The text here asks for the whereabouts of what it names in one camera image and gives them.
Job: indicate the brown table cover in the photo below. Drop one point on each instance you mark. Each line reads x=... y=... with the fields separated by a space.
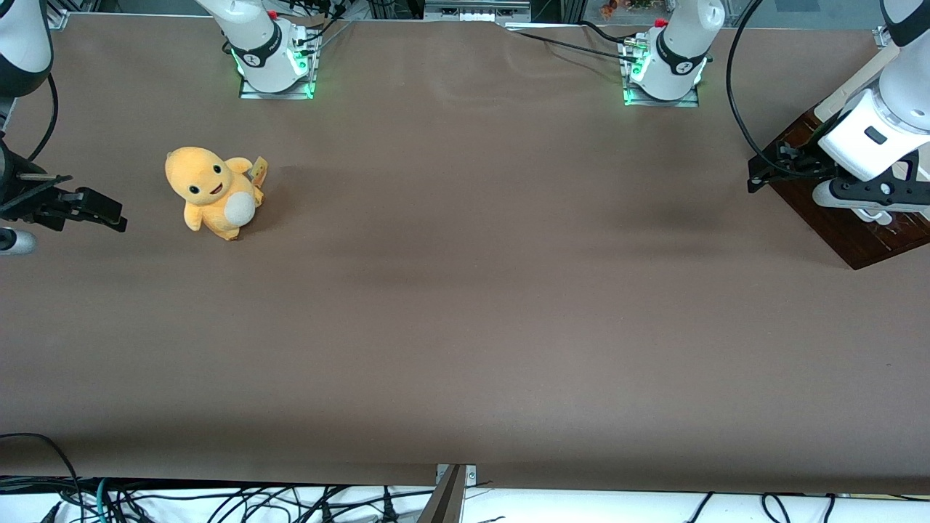
x=465 y=290

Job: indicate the aluminium frame profile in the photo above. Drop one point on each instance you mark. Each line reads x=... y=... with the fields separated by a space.
x=883 y=36
x=58 y=18

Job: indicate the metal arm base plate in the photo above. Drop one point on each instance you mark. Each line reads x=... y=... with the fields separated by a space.
x=690 y=100
x=251 y=91

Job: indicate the small orange figure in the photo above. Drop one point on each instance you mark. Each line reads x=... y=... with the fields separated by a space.
x=607 y=9

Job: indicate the white power strip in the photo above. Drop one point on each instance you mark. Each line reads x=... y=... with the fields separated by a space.
x=476 y=13

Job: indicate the yellow paper hang tag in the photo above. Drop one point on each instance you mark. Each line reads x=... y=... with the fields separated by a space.
x=259 y=168

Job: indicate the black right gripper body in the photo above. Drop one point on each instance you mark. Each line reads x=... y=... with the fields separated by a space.
x=16 y=190

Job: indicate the orange plush toy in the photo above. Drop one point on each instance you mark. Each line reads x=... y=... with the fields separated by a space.
x=211 y=192

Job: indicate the metal mount bracket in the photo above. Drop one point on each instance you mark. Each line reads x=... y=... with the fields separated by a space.
x=447 y=501

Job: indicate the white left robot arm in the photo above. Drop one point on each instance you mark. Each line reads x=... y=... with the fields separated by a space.
x=679 y=51

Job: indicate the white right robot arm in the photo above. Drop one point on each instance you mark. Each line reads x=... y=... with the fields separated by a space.
x=258 y=43

